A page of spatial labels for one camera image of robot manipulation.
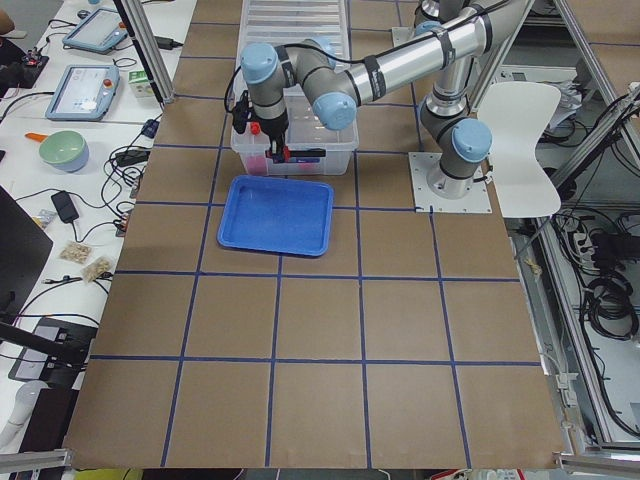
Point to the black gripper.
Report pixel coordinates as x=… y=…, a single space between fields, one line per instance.
x=274 y=135

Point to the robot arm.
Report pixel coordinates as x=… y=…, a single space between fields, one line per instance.
x=446 y=44

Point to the clear plastic storage box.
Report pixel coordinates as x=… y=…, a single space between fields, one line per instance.
x=305 y=132

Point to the blue plastic tray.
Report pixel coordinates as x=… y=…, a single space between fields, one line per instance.
x=277 y=215

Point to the green white carton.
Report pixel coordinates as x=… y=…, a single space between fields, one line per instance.
x=139 y=84

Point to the near teach pendant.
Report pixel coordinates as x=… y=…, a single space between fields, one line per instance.
x=84 y=93

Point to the teach pendant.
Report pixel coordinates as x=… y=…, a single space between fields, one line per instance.
x=84 y=93
x=100 y=32

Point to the green bowl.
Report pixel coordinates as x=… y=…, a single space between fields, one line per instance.
x=65 y=150

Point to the far teach pendant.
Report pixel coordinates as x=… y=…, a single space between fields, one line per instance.
x=100 y=32

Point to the black power adapter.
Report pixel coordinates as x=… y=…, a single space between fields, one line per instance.
x=64 y=207

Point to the white chair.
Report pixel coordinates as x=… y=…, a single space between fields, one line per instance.
x=517 y=113

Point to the black box latch handle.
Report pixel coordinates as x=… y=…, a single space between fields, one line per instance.
x=304 y=155

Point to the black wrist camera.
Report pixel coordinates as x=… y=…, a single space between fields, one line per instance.
x=241 y=113

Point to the aluminium frame post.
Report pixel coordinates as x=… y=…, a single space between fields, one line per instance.
x=139 y=30

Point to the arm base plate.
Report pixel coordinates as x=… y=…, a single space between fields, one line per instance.
x=435 y=192

